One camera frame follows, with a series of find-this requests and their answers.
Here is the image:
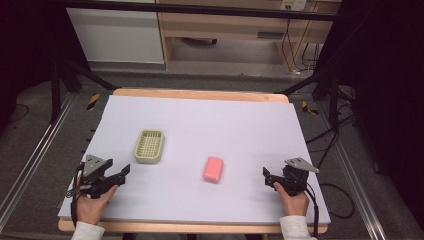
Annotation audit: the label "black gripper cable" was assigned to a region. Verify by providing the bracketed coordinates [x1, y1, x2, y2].
[65, 162, 85, 228]
[304, 182, 321, 239]

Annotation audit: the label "metal floor rail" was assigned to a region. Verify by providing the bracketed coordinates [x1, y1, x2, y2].
[0, 92, 77, 232]
[315, 99, 381, 240]

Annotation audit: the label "pink soap bar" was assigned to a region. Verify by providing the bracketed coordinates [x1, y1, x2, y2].
[202, 156, 225, 184]

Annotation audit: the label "black floor cable bundle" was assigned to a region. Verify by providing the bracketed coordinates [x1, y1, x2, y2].
[304, 87, 358, 169]

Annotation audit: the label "beige slotted soap dish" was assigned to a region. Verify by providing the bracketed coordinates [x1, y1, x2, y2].
[134, 128, 166, 165]

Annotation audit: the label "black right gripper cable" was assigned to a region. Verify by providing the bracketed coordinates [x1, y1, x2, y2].
[304, 182, 321, 239]

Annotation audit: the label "wooden table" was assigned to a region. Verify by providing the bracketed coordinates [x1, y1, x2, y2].
[57, 87, 330, 235]

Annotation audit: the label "light wooden desk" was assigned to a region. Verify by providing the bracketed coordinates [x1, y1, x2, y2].
[155, 0, 343, 73]

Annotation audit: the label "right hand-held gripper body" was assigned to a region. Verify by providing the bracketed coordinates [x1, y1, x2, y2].
[281, 157, 320, 197]

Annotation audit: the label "white power strip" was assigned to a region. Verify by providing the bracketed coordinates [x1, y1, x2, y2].
[280, 0, 307, 12]

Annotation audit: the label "black metal stand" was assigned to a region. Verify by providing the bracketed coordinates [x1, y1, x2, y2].
[274, 68, 342, 132]
[49, 58, 118, 125]

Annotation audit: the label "black horizontal frame bar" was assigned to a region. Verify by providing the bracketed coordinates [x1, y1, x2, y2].
[62, 0, 338, 22]

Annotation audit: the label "person's right hand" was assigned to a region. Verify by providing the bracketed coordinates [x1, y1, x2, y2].
[273, 182, 311, 218]

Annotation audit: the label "yellow black floor tape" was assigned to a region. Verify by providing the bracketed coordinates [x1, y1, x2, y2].
[86, 92, 101, 111]
[301, 100, 320, 116]

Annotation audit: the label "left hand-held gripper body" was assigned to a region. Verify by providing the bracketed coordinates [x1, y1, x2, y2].
[77, 154, 118, 200]

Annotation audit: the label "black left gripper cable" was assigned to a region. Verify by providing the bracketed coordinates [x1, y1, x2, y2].
[65, 162, 85, 228]

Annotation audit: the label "thin black floor cable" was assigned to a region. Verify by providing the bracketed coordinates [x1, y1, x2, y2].
[7, 103, 31, 125]

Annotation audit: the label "white cabinet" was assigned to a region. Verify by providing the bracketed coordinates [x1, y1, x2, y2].
[65, 7, 165, 65]

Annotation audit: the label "person's left hand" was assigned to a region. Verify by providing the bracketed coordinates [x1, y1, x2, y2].
[76, 185, 120, 226]

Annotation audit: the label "black looped floor cable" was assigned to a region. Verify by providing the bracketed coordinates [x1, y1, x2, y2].
[319, 182, 356, 221]

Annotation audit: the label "hanging desk cables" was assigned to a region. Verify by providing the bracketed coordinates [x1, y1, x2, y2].
[280, 9, 322, 76]

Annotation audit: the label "white table mat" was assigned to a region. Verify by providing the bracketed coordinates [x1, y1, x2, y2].
[57, 94, 332, 226]

